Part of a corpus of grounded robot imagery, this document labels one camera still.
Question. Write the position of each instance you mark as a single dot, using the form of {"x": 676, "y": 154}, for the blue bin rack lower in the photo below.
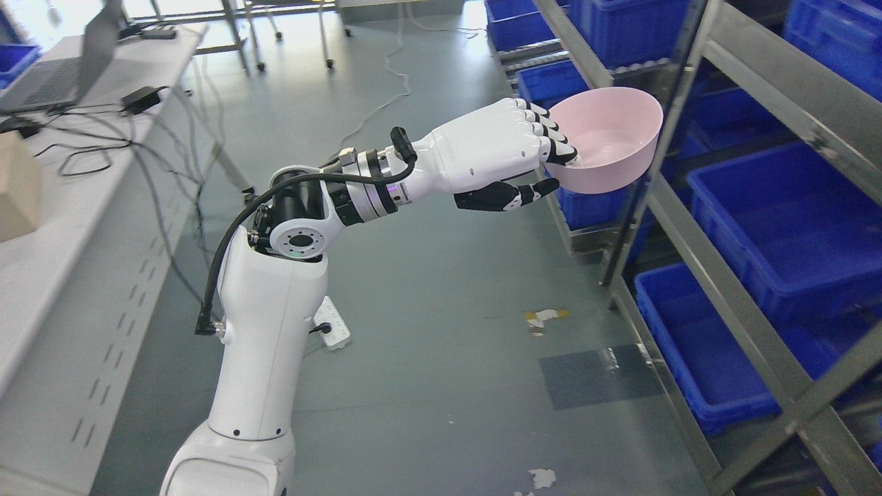
{"x": 721, "y": 386}

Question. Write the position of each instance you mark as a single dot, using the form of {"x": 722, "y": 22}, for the cardboard box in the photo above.
{"x": 21, "y": 187}

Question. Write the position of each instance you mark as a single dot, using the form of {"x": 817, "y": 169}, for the grey laptop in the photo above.
{"x": 57, "y": 83}

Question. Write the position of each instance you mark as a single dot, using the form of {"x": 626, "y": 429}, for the steel storage rack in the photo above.
{"x": 732, "y": 85}

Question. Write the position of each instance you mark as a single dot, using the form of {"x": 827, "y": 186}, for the pink ikea bowl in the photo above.
{"x": 615, "y": 131}

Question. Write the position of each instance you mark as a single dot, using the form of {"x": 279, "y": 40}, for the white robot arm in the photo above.
{"x": 265, "y": 289}

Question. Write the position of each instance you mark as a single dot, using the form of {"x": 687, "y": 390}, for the blue bin rack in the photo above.
{"x": 802, "y": 239}
{"x": 721, "y": 386}

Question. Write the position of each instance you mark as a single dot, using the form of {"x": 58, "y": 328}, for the blue bin rack middle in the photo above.
{"x": 802, "y": 239}

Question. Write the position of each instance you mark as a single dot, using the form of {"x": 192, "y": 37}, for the black power adapter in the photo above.
{"x": 141, "y": 99}

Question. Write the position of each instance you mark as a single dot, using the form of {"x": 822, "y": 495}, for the white power strip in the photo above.
{"x": 330, "y": 326}

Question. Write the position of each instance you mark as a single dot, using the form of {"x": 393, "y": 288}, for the white long table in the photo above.
{"x": 79, "y": 292}

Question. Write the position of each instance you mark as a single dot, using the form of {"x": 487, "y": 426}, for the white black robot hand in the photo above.
{"x": 474, "y": 156}

